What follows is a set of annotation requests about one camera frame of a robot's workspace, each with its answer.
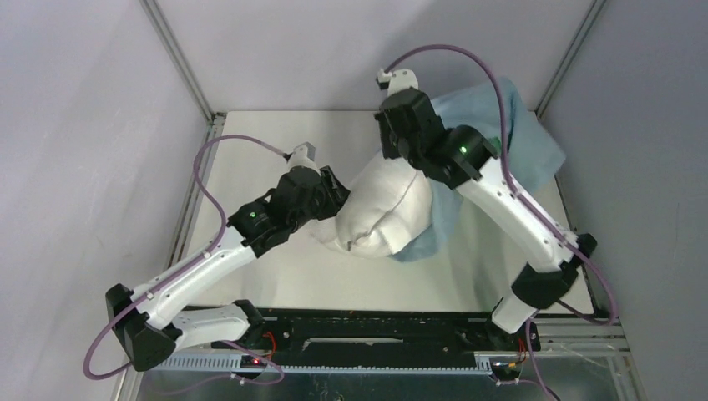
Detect white pillow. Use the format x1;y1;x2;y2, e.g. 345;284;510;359
310;151;432;259

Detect light blue pillowcase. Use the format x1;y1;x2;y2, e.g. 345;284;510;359
392;78;566;262

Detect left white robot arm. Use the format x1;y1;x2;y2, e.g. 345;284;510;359
105;166;350;372

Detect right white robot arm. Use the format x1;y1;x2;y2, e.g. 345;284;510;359
375;87;597;349

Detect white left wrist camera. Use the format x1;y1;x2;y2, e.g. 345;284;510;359
286;142;320;175

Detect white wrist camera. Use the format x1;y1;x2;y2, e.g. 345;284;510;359
286;142;320;175
376;69;418;97

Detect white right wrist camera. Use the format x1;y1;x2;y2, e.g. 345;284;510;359
376;69;418;97

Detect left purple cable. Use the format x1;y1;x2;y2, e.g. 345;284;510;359
83;134;289;386

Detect purple cable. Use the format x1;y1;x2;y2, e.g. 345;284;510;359
384;44;620;401
83;134;289;386

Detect aluminium frame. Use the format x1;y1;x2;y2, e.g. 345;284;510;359
113;110;648;401

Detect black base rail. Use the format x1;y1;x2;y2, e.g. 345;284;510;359
237;308;541;371

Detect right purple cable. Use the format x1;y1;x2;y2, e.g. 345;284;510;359
384;44;620;401

